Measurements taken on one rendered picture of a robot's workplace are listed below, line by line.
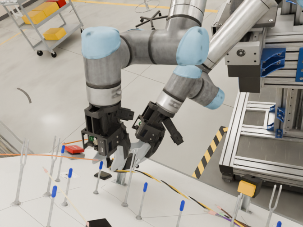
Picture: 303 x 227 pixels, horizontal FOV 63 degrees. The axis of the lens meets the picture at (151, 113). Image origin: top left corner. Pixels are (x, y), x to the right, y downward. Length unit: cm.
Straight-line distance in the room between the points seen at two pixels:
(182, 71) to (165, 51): 21
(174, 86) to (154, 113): 10
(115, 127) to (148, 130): 18
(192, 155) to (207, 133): 25
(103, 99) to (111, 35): 13
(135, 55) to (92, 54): 11
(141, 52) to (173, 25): 9
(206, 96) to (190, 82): 8
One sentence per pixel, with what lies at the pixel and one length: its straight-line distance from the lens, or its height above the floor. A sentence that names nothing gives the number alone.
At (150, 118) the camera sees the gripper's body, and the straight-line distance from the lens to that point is 74.
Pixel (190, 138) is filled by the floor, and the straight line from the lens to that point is 219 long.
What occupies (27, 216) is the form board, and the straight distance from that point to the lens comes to 57.
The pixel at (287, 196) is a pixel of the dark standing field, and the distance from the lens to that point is 189.
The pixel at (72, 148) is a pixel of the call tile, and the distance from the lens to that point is 89.
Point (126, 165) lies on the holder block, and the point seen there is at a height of 113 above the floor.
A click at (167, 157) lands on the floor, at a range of 211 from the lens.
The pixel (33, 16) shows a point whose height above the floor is 68.
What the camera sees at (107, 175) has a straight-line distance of 77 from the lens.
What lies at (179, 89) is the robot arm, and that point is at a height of 123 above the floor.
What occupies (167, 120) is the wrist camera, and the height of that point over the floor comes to 115.
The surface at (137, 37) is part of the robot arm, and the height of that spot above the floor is 144.
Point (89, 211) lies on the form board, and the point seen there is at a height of 120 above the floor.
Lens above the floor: 167
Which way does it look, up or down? 42 degrees down
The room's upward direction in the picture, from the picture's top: 22 degrees counter-clockwise
